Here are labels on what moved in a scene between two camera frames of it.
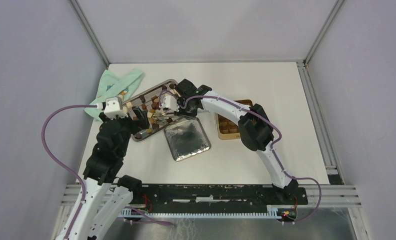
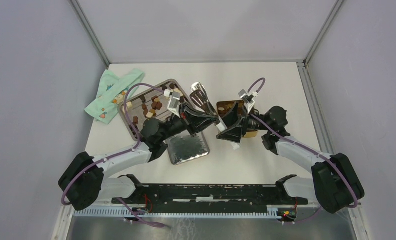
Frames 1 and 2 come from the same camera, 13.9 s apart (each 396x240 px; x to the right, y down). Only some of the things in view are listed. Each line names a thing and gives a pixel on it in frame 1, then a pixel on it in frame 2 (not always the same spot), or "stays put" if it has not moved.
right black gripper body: (187, 111) to (249, 122)
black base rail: (206, 198) stays put
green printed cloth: (111, 85) stays put
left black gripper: (138, 124) to (191, 125)
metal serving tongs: (160, 117) to (200, 98)
